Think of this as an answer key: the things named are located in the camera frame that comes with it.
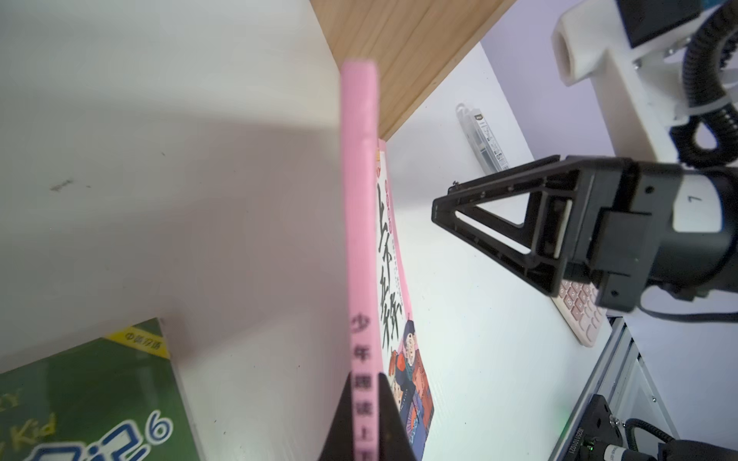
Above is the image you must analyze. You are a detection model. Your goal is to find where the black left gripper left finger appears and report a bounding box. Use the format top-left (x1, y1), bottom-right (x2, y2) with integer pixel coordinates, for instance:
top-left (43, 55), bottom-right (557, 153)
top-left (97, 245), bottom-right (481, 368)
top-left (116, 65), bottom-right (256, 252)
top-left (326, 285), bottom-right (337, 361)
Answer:
top-left (317, 373), bottom-right (354, 461)

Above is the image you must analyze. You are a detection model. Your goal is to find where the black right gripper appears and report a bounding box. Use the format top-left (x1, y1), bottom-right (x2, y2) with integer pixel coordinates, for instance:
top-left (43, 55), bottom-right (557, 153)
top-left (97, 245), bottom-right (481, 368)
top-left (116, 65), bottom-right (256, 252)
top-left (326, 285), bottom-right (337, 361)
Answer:
top-left (432, 156), bottom-right (683, 312)

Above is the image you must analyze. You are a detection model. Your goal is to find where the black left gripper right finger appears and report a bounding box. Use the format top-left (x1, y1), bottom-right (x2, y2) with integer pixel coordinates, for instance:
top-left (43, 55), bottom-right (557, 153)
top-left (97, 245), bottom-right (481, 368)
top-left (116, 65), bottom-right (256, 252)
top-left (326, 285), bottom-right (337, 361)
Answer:
top-left (379, 389), bottom-right (415, 461)

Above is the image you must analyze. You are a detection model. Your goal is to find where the pink Chinese comic book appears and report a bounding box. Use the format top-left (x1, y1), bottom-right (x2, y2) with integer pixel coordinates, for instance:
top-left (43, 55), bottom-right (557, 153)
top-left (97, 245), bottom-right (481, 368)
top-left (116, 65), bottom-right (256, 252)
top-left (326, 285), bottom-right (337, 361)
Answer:
top-left (340, 61), bottom-right (434, 460)

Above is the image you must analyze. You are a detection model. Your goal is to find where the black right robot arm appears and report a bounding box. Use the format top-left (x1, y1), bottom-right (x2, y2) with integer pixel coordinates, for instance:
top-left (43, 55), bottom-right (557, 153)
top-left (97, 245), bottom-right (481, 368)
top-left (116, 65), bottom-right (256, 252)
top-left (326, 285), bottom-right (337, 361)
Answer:
top-left (432, 156), bottom-right (737, 312)

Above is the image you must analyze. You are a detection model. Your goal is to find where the pink calculator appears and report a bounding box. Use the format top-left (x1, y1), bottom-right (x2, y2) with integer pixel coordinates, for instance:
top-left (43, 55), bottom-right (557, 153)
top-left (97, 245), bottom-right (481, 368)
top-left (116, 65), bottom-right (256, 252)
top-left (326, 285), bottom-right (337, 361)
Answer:
top-left (552, 280), bottom-right (607, 348)

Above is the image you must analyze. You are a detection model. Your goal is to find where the wooden two-tier bookshelf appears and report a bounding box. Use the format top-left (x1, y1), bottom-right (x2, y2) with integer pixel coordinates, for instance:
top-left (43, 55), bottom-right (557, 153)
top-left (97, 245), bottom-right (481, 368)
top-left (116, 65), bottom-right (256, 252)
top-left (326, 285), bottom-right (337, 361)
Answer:
top-left (311, 0), bottom-right (514, 140)

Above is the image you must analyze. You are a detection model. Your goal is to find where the green wimpy kid book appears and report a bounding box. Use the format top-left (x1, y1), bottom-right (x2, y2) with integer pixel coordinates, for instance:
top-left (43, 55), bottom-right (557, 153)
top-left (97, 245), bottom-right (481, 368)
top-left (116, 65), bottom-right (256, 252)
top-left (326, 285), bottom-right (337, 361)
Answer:
top-left (1, 318), bottom-right (200, 460)

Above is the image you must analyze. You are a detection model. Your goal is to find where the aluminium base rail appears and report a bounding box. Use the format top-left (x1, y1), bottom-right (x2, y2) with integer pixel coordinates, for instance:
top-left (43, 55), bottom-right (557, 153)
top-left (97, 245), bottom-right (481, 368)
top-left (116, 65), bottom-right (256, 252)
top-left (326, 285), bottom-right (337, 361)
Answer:
top-left (550, 317), bottom-right (680, 460)

